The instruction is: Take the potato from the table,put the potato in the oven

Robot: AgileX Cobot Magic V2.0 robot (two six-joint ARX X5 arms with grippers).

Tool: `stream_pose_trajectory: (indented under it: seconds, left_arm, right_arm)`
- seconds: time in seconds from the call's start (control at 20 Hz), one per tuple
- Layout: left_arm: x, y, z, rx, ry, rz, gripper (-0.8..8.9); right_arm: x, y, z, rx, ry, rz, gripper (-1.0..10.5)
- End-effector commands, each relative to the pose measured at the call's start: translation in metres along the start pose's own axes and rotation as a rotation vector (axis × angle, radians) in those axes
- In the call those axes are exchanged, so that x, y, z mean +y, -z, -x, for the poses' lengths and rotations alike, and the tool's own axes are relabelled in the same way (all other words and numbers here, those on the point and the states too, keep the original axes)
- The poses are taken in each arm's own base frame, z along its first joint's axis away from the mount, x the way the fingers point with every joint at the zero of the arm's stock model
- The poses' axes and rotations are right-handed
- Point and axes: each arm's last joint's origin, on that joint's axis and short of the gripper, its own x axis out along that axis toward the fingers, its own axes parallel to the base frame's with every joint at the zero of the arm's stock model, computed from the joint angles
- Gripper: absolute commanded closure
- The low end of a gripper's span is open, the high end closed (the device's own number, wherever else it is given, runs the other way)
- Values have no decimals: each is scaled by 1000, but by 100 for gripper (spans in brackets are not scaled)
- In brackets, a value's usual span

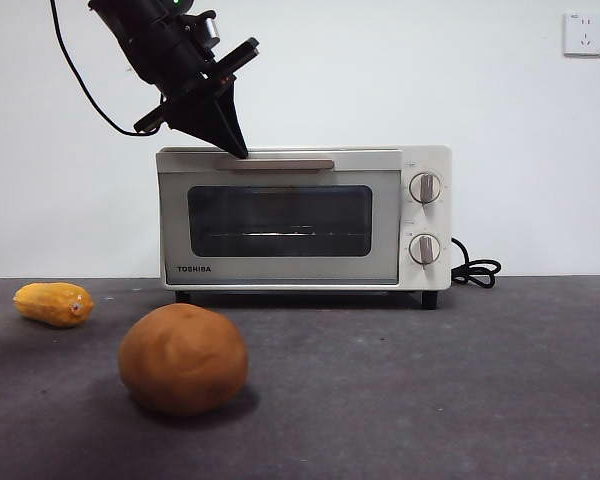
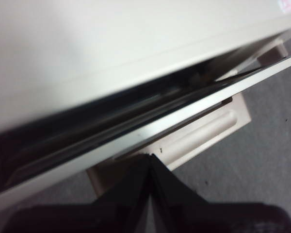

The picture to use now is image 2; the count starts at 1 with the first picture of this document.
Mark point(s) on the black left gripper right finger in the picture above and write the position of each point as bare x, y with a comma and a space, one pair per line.
179, 208

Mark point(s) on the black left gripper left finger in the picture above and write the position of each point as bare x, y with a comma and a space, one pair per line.
121, 208

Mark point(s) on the cream Toshiba toaster oven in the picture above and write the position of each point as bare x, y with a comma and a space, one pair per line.
111, 48

